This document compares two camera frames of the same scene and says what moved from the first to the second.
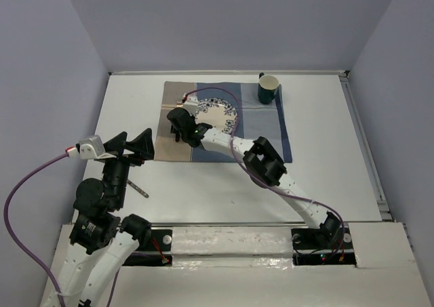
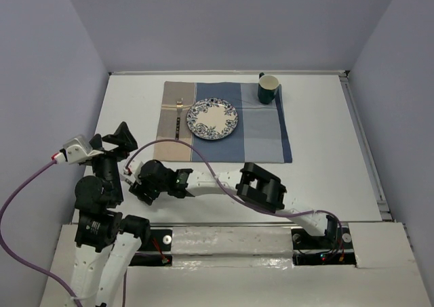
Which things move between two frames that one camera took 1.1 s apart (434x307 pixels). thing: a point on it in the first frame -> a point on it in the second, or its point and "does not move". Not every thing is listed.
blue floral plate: x=220 y=114 does not move
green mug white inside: x=268 y=84 does not move
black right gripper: x=190 y=116 -> x=139 y=190
